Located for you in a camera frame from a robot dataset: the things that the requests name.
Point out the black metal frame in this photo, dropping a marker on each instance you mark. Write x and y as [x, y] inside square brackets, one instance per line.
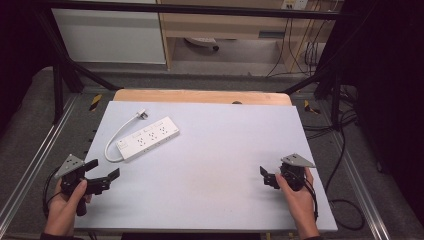
[58, 90]

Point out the white power strip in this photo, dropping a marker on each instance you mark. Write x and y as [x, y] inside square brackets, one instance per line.
[148, 138]

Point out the wooden desk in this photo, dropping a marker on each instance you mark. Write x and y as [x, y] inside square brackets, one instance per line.
[226, 26]

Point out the white power plug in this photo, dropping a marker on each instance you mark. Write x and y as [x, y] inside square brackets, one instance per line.
[143, 114]

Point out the person's left hand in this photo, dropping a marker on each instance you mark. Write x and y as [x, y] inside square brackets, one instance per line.
[63, 213]

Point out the wall socket panel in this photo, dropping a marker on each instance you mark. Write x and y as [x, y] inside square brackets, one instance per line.
[294, 4]

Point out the aluminium rail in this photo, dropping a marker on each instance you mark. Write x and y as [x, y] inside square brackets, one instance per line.
[360, 186]
[33, 160]

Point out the white cabinet panel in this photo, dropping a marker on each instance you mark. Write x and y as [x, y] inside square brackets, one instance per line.
[106, 36]

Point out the wooden board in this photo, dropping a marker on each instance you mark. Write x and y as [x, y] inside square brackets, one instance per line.
[200, 96]

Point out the person's right hand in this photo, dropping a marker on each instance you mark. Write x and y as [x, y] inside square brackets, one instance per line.
[301, 206]

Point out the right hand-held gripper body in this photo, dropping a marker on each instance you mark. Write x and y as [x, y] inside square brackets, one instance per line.
[294, 171]

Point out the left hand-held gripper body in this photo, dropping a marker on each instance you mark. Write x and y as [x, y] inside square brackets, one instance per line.
[71, 166]

